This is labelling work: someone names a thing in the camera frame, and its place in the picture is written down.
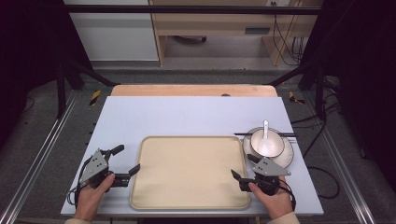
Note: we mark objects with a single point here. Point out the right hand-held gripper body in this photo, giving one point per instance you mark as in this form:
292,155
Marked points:
269,169

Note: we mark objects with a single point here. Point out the person's right hand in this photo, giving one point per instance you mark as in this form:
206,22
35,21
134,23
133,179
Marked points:
277,203

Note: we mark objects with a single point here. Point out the white ceramic spoon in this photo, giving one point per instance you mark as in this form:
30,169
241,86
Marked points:
265,144

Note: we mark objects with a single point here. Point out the person's left hand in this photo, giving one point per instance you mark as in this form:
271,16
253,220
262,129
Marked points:
90,199

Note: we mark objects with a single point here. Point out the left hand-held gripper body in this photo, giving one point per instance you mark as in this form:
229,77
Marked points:
95,168

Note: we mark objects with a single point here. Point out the black metal stand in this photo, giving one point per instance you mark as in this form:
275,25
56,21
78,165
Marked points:
60,90
319,90

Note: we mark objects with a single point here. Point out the black horizontal frame bar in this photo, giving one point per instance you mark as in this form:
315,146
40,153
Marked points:
186,9

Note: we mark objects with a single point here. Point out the aluminium floor rail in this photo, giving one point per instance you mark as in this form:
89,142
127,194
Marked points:
37,155
342,161

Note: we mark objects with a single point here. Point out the white plate with dark rim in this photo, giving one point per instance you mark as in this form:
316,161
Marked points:
286,155

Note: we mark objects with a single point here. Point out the black chopstick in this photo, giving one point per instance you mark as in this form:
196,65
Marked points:
241,134
288,136

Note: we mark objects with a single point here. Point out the light wooden desk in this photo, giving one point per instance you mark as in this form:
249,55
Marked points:
211,26

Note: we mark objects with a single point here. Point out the wooden table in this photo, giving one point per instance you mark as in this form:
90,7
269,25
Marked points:
186,90

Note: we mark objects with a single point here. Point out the white cabinet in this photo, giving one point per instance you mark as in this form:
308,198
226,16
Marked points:
118,34

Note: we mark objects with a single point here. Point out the beige plastic tray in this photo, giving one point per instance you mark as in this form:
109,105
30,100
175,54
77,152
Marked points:
190,174

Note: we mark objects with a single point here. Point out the black curtain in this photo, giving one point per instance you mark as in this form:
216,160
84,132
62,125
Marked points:
28,46
364,62

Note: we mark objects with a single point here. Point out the white bowl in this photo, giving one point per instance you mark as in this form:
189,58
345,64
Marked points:
275,141

